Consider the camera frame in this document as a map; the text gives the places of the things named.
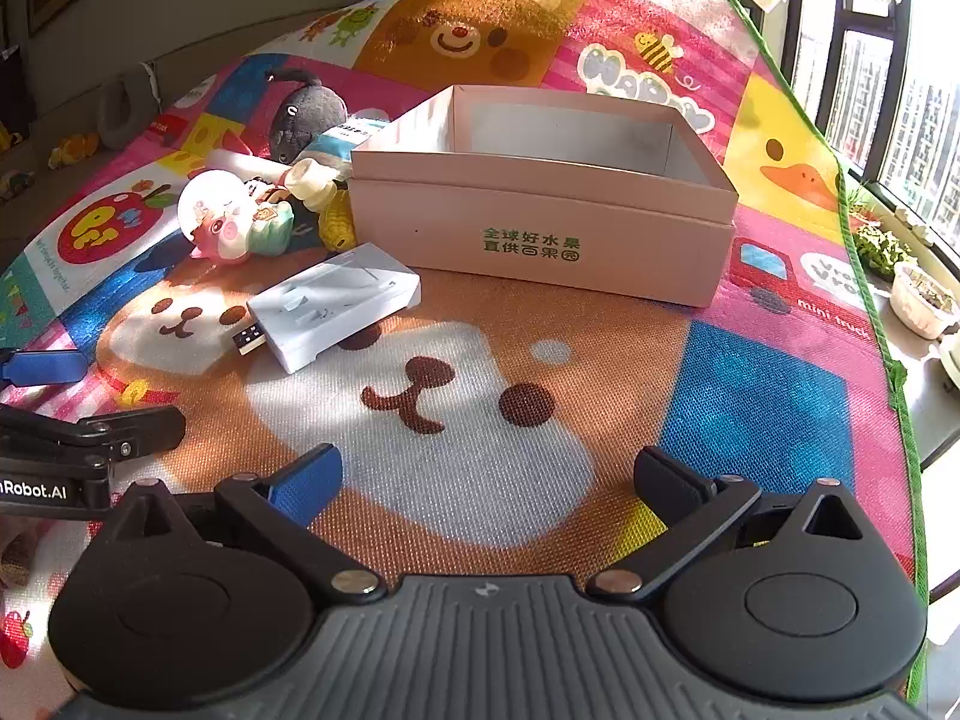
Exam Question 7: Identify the grey neck pillow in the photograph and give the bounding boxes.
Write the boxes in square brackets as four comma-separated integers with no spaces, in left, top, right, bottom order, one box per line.
[97,64,163,152]

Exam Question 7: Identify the blue white packet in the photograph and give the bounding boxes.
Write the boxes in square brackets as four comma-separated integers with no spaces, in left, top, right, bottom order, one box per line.
[311,116,392,166]

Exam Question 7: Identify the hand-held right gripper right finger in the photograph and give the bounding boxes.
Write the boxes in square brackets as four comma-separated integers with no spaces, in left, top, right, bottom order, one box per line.
[587,446,871,605]

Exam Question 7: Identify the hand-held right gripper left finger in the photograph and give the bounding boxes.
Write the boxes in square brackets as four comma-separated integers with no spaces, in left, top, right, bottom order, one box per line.
[112,444,387,605]

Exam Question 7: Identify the pink white doll figurine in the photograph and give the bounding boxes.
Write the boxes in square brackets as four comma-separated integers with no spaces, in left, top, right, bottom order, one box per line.
[178,169,254,265]

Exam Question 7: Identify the yellow corn toy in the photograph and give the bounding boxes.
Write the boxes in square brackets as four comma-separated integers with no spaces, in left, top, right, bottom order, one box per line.
[319,191,359,253]

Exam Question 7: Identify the white plant pot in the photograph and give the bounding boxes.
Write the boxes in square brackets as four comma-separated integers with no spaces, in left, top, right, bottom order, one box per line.
[892,262,959,339]

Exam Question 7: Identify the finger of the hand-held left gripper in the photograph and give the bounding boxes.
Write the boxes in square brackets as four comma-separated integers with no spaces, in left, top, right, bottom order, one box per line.
[0,349,88,392]
[0,405,187,460]

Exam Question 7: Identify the black plush toy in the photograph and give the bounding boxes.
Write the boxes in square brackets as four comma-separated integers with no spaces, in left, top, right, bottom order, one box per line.
[264,67,350,164]

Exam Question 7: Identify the small potted plant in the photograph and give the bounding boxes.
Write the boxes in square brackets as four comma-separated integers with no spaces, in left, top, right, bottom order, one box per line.
[844,180,883,230]

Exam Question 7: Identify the pink cardboard box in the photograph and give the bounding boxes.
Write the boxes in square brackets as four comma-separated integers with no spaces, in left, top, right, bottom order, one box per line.
[350,85,740,309]

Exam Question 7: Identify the window with dark frame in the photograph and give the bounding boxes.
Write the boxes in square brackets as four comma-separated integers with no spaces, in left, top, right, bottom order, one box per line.
[780,0,960,241]

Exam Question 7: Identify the mint green figurine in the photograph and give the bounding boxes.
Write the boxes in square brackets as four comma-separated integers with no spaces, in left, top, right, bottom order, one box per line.
[241,176,295,260]

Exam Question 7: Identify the colourful cartoon play mat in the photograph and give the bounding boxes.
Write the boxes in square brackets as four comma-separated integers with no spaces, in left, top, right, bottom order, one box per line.
[0,0,931,702]

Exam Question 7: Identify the white bottle with red cap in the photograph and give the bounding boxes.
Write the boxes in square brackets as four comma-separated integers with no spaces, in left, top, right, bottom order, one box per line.
[289,157,339,206]

